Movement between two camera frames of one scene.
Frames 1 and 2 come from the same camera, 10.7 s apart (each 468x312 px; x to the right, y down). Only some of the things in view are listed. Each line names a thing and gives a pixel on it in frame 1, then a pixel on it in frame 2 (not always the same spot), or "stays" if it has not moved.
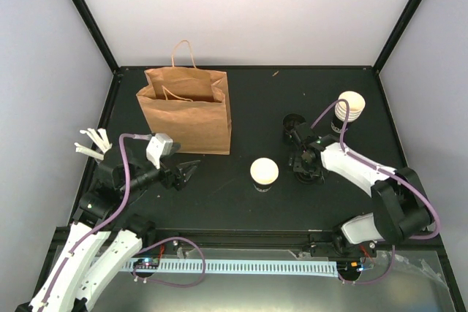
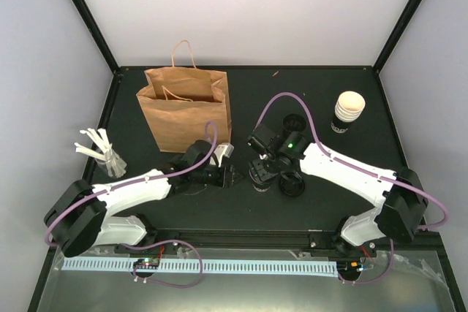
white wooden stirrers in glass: (103, 147) stays
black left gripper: (170, 180) -> (222, 179)
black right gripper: (297, 160) -> (260, 174)
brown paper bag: (189, 105) stays
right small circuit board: (349, 269) stays
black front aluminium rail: (208, 239) stays
